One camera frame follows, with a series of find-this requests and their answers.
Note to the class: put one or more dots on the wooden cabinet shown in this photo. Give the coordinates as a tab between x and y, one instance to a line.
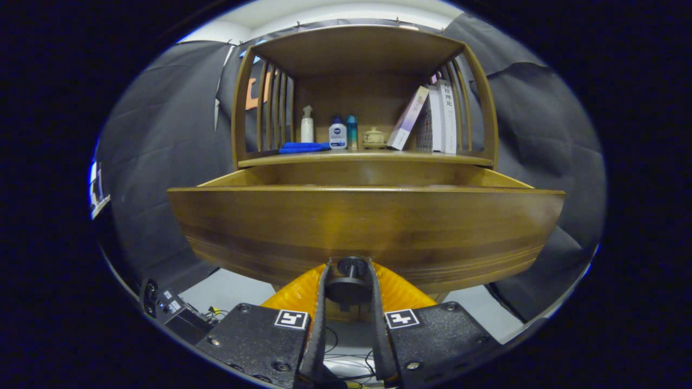
351	48

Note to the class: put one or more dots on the wooden countertop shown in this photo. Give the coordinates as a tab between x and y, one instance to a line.
367	156

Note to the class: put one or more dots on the blue folded cloth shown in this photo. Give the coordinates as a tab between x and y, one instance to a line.
303	147

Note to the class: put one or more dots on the wooden drawer with black knob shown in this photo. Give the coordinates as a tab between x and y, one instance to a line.
351	221

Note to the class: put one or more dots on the beige lidded tea cup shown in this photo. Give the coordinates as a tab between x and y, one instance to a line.
373	138

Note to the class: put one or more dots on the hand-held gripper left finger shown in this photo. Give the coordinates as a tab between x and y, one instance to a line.
316	340

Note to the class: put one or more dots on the dark patterned book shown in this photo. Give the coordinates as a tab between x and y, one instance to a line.
423	129

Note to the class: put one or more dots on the purple and white book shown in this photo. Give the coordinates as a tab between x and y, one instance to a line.
408	119

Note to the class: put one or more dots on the teal bottle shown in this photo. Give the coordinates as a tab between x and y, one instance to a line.
352	132

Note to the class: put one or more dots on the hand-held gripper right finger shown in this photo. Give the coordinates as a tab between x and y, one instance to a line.
378	346

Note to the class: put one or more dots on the white bottle with blue cap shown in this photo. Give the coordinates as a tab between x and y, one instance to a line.
337	136

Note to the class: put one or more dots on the plain white book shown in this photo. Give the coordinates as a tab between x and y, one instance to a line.
436	121

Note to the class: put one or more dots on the black box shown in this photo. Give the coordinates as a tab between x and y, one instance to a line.
189	327

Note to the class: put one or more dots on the white book with black lettering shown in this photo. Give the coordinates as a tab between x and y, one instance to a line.
448	119

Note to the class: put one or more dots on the white frame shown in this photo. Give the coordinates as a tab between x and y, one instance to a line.
97	194

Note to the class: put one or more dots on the white spray bottle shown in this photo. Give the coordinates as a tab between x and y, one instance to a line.
307	129

